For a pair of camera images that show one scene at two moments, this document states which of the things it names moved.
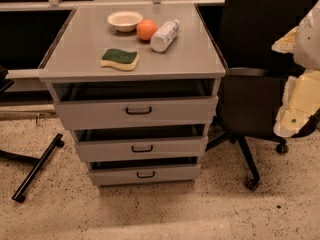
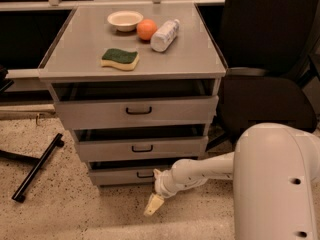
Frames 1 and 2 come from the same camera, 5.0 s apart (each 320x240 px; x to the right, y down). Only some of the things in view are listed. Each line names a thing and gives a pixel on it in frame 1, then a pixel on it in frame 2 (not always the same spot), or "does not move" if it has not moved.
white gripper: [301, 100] to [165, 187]
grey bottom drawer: [129, 173] does not move
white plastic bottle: [164, 36] does not move
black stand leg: [38, 163] does not move
